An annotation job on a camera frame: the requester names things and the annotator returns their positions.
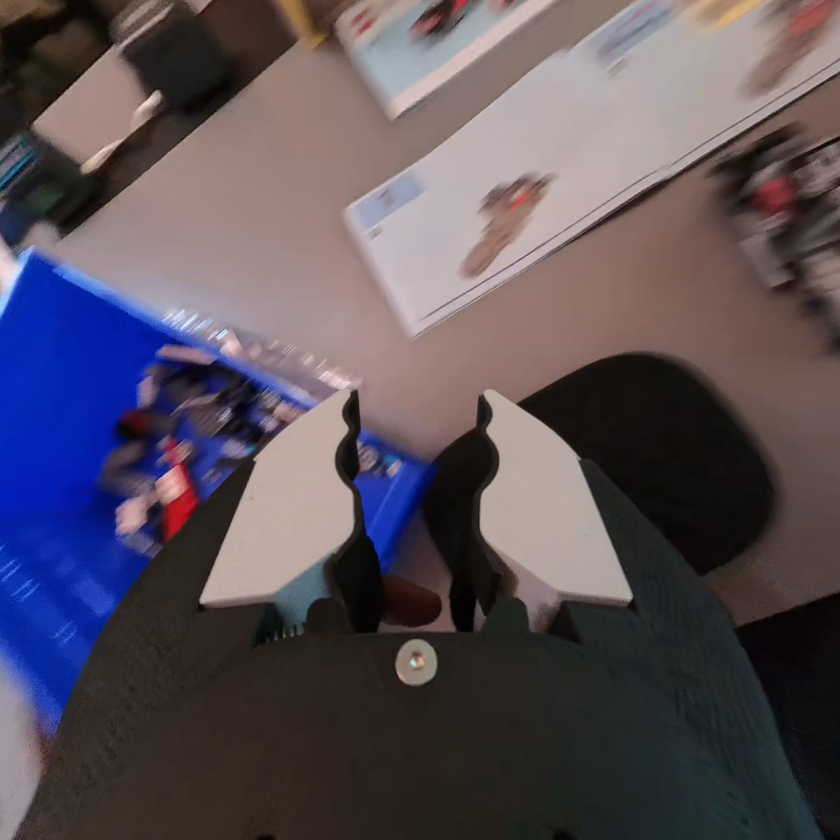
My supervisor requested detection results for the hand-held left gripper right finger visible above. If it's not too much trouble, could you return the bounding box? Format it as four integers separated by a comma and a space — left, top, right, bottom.
448, 388, 635, 634

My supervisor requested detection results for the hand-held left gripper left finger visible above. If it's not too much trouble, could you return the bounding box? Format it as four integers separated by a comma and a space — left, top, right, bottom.
199, 389, 386, 635

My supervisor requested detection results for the blue plastic bin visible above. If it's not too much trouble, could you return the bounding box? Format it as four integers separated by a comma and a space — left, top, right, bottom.
0, 248, 438, 736

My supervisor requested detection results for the toy brick truck model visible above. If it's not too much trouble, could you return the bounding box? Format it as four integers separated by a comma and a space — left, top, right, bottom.
709, 128, 840, 358

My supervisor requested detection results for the grey desk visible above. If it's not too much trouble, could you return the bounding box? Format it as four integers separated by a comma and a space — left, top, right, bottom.
29, 0, 840, 627

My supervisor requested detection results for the person's left hand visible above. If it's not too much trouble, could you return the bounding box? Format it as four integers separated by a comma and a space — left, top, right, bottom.
382, 576, 442, 627

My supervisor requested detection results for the pile of loose toy bricks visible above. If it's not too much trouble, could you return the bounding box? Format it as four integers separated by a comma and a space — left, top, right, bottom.
98, 308, 404, 559

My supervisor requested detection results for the black textured wrist pad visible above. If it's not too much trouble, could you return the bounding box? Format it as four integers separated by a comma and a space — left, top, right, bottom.
423, 353, 777, 577

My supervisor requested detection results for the open instruction booklet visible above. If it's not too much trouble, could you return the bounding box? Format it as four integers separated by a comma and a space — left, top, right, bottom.
343, 0, 840, 340

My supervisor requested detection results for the closed instruction booklet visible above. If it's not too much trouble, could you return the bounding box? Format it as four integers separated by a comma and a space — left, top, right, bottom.
333, 0, 565, 122

